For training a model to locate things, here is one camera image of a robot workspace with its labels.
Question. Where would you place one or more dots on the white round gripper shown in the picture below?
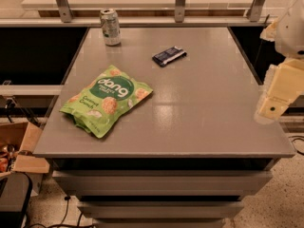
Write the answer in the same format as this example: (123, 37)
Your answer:
(291, 35)

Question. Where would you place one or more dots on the green rice chip bag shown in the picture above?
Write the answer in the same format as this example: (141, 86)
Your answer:
(99, 105)

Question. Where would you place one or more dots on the dark blue snack bar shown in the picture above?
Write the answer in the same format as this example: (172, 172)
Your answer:
(168, 56)

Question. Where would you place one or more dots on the grey drawer cabinet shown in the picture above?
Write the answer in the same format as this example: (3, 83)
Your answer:
(186, 156)

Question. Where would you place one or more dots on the silver soda can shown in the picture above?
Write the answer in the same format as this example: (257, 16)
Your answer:
(110, 27)

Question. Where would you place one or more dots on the brown cardboard box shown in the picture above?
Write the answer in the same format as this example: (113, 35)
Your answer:
(24, 137)

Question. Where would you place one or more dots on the metal railing frame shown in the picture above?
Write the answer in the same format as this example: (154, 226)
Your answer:
(137, 13)

